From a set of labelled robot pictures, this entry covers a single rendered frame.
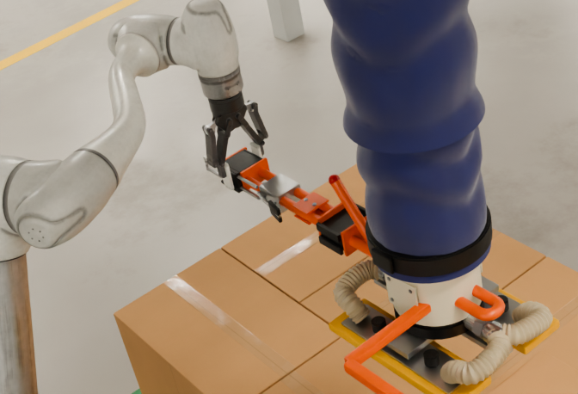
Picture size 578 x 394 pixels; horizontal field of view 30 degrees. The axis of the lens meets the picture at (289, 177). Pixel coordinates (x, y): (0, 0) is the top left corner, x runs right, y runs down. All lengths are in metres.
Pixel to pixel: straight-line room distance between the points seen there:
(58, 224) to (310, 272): 1.50
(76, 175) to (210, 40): 0.50
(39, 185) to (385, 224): 0.59
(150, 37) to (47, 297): 2.22
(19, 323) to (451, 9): 0.95
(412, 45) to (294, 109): 3.45
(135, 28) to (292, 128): 2.70
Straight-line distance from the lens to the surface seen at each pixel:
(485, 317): 1.94
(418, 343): 2.03
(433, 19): 1.63
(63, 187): 1.83
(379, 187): 1.83
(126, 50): 2.26
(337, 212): 2.21
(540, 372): 2.26
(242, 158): 2.43
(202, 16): 2.20
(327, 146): 4.75
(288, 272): 3.22
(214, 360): 3.00
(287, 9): 5.62
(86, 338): 4.08
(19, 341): 2.03
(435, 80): 1.68
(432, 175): 1.78
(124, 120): 2.01
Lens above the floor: 2.56
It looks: 34 degrees down
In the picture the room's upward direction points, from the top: 12 degrees counter-clockwise
